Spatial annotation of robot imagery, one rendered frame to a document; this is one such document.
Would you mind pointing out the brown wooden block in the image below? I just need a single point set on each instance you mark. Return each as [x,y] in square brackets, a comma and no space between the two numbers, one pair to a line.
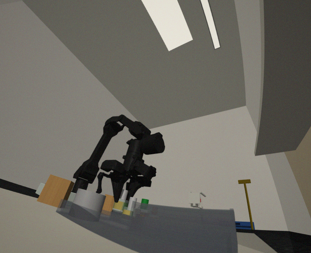
[55,189]
[109,202]

